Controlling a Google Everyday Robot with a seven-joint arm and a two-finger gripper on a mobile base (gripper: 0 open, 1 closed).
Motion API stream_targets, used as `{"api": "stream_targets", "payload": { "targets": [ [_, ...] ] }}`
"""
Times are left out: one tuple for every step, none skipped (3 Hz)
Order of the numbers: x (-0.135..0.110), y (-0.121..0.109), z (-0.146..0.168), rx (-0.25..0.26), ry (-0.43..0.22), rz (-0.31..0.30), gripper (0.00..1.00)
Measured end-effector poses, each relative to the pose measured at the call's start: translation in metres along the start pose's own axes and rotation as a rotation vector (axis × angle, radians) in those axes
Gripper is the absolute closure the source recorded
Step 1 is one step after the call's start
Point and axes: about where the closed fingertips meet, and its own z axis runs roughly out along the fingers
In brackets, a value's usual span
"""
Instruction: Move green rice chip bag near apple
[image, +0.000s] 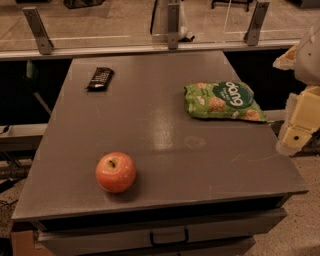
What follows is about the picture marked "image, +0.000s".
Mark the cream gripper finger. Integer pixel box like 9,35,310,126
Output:
273,45,297,70
276,86,320,156

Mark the green rice chip bag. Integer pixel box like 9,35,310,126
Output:
184,81,267,122

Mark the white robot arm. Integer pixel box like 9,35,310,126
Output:
273,21,320,156

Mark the red apple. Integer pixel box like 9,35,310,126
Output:
95,152,136,193

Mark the black snack bar wrapper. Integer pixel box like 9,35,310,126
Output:
86,67,114,91

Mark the right metal rail bracket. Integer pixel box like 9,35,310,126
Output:
244,0,270,46

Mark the metal rail bracket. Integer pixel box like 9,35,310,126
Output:
23,7,54,55
167,0,180,50
244,0,270,46

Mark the middle metal rail bracket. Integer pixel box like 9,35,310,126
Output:
167,0,180,50

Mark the grey drawer with black handle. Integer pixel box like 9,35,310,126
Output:
38,208,286,256

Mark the left metal rail bracket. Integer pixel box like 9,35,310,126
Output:
23,7,54,55

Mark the horizontal metal rail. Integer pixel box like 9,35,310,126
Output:
0,39,299,61

